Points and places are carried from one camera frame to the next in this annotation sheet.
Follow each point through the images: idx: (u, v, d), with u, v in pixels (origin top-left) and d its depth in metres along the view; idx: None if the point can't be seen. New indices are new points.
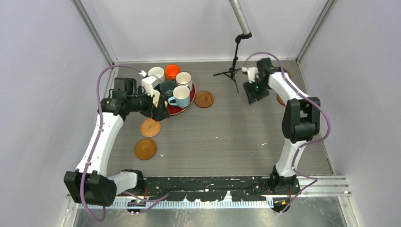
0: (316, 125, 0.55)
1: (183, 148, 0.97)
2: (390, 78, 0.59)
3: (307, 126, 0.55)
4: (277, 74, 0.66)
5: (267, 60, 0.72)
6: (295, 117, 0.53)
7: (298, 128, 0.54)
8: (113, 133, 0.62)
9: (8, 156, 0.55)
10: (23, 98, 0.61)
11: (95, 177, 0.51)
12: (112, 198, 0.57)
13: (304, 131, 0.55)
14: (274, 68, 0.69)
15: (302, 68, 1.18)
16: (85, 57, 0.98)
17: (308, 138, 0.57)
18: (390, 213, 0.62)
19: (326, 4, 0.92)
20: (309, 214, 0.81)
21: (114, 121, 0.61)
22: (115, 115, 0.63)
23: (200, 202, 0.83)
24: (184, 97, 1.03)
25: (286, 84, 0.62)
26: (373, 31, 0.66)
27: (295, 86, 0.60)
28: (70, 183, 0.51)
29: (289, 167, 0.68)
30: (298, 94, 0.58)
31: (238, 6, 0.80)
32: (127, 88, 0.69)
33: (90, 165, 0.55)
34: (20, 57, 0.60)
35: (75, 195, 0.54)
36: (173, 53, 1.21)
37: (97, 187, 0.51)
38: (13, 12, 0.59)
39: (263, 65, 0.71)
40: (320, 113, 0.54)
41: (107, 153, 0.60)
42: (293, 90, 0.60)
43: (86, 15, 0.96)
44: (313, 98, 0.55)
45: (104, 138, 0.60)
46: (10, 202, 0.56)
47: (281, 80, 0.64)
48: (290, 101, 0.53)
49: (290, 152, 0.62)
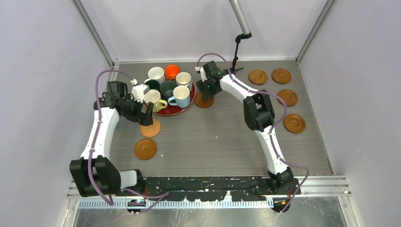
0: (271, 110, 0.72)
1: (183, 148, 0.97)
2: (391, 78, 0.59)
3: (265, 114, 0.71)
4: (225, 77, 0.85)
5: (213, 65, 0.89)
6: (254, 110, 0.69)
7: (258, 118, 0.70)
8: (111, 124, 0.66)
9: (8, 155, 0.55)
10: (23, 98, 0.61)
11: (102, 160, 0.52)
12: (117, 185, 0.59)
13: (264, 117, 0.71)
14: (220, 72, 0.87)
15: (302, 68, 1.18)
16: (85, 57, 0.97)
17: (271, 122, 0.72)
18: (391, 213, 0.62)
19: (326, 4, 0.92)
20: (309, 215, 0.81)
21: (110, 112, 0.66)
22: (111, 109, 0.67)
23: (200, 202, 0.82)
24: (184, 97, 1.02)
25: (236, 85, 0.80)
26: (373, 31, 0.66)
27: (244, 85, 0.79)
28: (76, 172, 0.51)
29: (275, 159, 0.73)
30: (249, 91, 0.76)
31: (238, 6, 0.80)
32: (119, 89, 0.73)
33: (94, 151, 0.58)
34: (19, 58, 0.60)
35: (81, 186, 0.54)
36: (173, 53, 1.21)
37: (106, 170, 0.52)
38: (12, 12, 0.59)
39: (211, 72, 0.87)
40: (270, 100, 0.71)
41: (108, 142, 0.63)
42: (243, 88, 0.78)
43: (86, 15, 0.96)
44: (260, 90, 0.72)
45: (104, 127, 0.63)
46: (10, 202, 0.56)
47: (230, 82, 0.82)
48: (245, 100, 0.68)
49: (266, 142, 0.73)
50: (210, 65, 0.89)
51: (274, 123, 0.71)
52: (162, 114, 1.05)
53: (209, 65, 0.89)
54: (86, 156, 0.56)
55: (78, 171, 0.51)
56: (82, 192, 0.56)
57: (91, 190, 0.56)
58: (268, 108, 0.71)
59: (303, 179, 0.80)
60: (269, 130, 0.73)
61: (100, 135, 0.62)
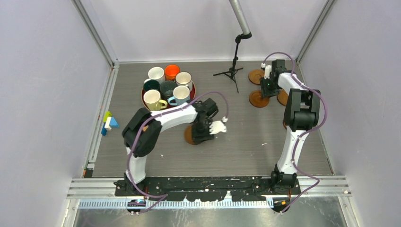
0: (316, 116, 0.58)
1: (183, 148, 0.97)
2: (391, 78, 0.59)
3: (306, 114, 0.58)
4: (286, 74, 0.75)
5: (281, 64, 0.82)
6: (296, 100, 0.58)
7: (297, 116, 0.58)
8: (184, 117, 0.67)
9: (8, 156, 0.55)
10: (23, 98, 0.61)
11: (157, 125, 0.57)
12: (144, 153, 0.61)
13: (303, 118, 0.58)
14: (284, 70, 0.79)
15: (302, 68, 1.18)
16: (85, 57, 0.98)
17: (308, 127, 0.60)
18: (391, 213, 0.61)
19: (326, 4, 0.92)
20: (309, 215, 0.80)
21: (190, 113, 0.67)
22: (195, 111, 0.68)
23: (200, 202, 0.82)
24: (184, 97, 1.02)
25: (292, 80, 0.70)
26: (373, 31, 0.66)
27: (300, 81, 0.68)
28: (137, 115, 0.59)
29: (289, 161, 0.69)
30: (301, 86, 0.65)
31: (238, 6, 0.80)
32: (210, 109, 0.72)
33: (160, 117, 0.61)
34: (19, 58, 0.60)
35: (128, 127, 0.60)
36: (173, 53, 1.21)
37: (152, 133, 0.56)
38: (12, 12, 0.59)
39: (276, 67, 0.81)
40: (320, 102, 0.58)
41: (169, 124, 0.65)
42: (297, 83, 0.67)
43: (86, 15, 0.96)
44: (315, 90, 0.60)
45: (179, 113, 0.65)
46: (11, 202, 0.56)
47: (289, 77, 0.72)
48: (292, 90, 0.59)
49: (291, 142, 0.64)
50: (278, 62, 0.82)
51: (312, 129, 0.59)
52: None
53: (277, 62, 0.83)
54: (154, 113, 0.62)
55: (139, 117, 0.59)
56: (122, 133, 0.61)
57: (126, 140, 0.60)
58: (313, 110, 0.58)
59: (309, 187, 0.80)
60: (300, 134, 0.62)
61: (173, 113, 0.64)
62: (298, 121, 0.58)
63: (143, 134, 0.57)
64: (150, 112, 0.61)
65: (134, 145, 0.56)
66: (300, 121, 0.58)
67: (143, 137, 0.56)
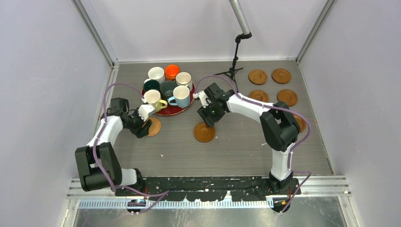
0: (296, 125, 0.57)
1: (183, 148, 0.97)
2: (390, 78, 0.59)
3: (290, 129, 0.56)
4: (231, 98, 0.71)
5: (216, 88, 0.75)
6: (276, 126, 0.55)
7: (284, 135, 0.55)
8: (115, 126, 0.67)
9: (8, 155, 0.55)
10: (22, 97, 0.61)
11: (105, 144, 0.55)
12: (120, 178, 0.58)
13: (290, 135, 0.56)
14: (226, 93, 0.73)
15: (302, 68, 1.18)
16: (85, 57, 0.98)
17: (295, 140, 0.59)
18: (391, 213, 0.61)
19: (326, 4, 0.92)
20: (310, 214, 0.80)
21: (114, 119, 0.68)
22: (116, 117, 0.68)
23: (200, 202, 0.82)
24: (183, 97, 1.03)
25: (248, 103, 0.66)
26: (374, 31, 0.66)
27: (256, 101, 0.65)
28: (80, 158, 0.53)
29: (286, 169, 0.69)
30: (264, 107, 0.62)
31: (238, 6, 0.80)
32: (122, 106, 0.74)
33: (99, 140, 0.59)
34: (19, 57, 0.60)
35: (85, 174, 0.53)
36: (173, 53, 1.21)
37: (109, 153, 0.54)
38: (13, 12, 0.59)
39: (214, 95, 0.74)
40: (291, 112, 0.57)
41: (111, 140, 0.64)
42: (256, 104, 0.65)
43: (85, 15, 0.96)
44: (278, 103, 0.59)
45: (109, 126, 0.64)
46: (11, 201, 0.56)
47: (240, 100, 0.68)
48: (263, 117, 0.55)
49: (283, 157, 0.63)
50: (213, 88, 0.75)
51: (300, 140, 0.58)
52: (162, 114, 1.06)
53: (211, 88, 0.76)
54: (91, 144, 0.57)
55: (82, 156, 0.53)
56: (84, 188, 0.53)
57: (93, 183, 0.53)
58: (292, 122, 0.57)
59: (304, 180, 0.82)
60: (290, 148, 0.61)
61: (105, 130, 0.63)
62: (288, 139, 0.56)
63: (104, 163, 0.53)
64: (87, 146, 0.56)
65: (108, 177, 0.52)
66: (289, 138, 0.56)
67: (105, 164, 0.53)
